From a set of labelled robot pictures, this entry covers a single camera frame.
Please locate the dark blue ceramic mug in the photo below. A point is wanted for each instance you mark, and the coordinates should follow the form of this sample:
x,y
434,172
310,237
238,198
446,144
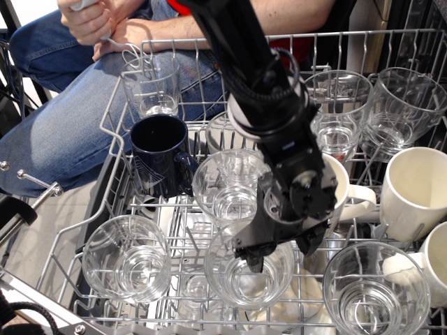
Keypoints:
x,y
161,154

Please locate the grey wire dishwasher rack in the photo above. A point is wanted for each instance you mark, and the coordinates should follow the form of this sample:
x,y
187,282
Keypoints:
x,y
188,230

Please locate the person's resting hand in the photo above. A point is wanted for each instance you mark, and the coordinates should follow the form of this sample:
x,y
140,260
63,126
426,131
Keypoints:
x,y
128,31

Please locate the clear glass behind middle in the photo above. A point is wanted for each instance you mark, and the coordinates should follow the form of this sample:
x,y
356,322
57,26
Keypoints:
x,y
221,135

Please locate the person's bare forearm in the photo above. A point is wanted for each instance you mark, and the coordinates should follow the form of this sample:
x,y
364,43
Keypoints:
x,y
183,30

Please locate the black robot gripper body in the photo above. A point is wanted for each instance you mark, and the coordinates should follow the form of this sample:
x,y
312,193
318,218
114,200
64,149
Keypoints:
x,y
299,190

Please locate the blue jeans legs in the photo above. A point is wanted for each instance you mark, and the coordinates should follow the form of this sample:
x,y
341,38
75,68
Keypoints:
x,y
61,141

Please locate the metal clamp with black handle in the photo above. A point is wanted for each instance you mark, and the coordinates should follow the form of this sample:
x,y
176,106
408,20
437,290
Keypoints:
x,y
16,212

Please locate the tall clear glass back left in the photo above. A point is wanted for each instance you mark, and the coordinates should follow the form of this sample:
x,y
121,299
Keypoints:
x,y
151,85

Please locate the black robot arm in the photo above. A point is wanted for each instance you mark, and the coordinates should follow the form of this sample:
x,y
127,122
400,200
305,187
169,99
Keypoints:
x,y
253,71

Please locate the white mug centre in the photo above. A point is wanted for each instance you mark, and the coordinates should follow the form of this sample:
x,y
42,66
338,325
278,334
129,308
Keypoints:
x,y
352,200

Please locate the clear glass cup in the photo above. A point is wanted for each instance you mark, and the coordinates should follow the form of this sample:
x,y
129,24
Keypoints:
x,y
374,288
225,185
127,258
405,105
343,99
232,280

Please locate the small glass on lower rack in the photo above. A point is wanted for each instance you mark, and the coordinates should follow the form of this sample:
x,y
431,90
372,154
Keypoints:
x,y
197,299

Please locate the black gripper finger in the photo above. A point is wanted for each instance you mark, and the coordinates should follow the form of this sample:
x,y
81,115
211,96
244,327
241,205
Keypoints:
x,y
255,262
312,238

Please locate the person's hand holding controller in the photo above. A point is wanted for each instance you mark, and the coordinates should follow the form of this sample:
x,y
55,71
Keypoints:
x,y
95,21

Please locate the white mug far right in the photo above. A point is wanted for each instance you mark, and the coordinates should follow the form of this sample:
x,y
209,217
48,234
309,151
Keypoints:
x,y
430,261

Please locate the white dish on lower rack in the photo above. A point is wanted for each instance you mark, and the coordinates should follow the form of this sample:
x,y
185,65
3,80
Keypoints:
x,y
300,309

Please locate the large white mug right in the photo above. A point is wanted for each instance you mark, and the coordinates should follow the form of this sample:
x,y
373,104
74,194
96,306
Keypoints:
x,y
413,194

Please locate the white controller with cable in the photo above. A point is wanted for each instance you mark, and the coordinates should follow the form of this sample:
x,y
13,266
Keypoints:
x,y
82,4

